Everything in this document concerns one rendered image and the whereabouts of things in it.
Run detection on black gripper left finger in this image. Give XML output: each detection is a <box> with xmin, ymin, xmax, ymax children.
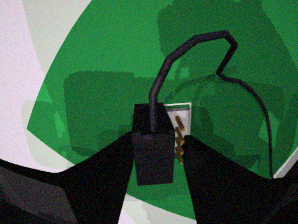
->
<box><xmin>0</xmin><ymin>131</ymin><xmax>134</xmax><ymax>224</ymax></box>

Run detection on black plug with cable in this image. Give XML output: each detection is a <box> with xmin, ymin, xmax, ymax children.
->
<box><xmin>132</xmin><ymin>30</ymin><xmax>274</xmax><ymax>186</ymax></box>

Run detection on dark grey square plate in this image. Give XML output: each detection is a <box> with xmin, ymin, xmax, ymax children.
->
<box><xmin>286</xmin><ymin>159</ymin><xmax>298</xmax><ymax>177</ymax></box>

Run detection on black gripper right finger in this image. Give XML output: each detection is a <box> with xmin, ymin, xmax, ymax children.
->
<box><xmin>182</xmin><ymin>135</ymin><xmax>298</xmax><ymax>224</ymax></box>

